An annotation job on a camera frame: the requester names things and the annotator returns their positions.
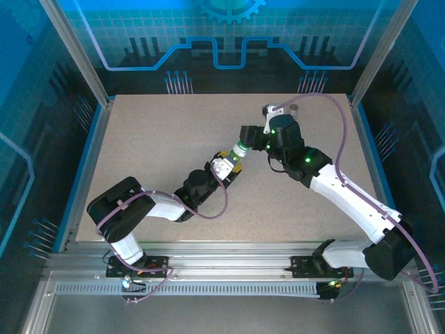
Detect white bottle with green cap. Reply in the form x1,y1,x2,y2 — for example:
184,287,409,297
228,140,250,164

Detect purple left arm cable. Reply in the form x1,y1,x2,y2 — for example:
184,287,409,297
95,170,230,304

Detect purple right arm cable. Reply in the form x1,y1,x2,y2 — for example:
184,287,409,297
274,93,439,304

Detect slotted grey cable duct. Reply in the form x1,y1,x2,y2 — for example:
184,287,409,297
54,282,323,297

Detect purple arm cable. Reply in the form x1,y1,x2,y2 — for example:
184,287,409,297
274,93,439,304
95,170,230,304

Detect aluminium front rail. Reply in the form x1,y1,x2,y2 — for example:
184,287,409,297
44,241,416,283

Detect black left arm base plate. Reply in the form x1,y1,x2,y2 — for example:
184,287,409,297
105,255,170,279

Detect aluminium frame post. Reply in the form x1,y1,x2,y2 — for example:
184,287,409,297
348,0,420,108
38,0,116,108

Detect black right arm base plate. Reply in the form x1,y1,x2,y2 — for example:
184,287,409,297
289,255,355,279

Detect aluminium side rail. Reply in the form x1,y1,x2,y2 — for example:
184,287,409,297
57,99,115,253

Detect blue table edge strip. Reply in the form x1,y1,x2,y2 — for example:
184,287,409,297
357,102,411,254
51,102,107,254

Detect grey metal shelf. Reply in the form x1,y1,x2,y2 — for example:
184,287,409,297
20,271,439,334

